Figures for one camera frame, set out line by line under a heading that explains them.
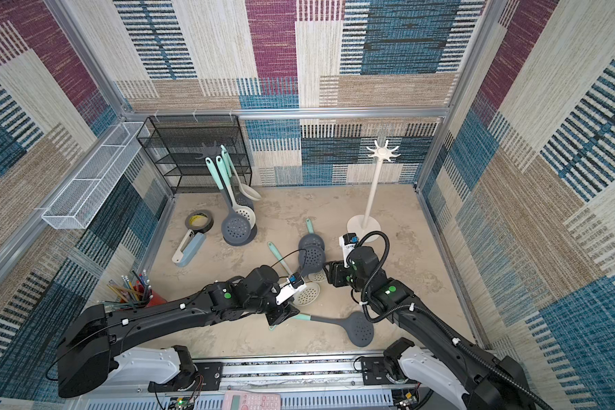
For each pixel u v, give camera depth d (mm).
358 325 783
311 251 940
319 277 909
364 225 1043
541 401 365
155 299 838
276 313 676
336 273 700
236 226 894
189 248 985
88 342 412
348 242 700
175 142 1053
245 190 995
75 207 708
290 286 673
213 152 750
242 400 689
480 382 400
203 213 1089
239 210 920
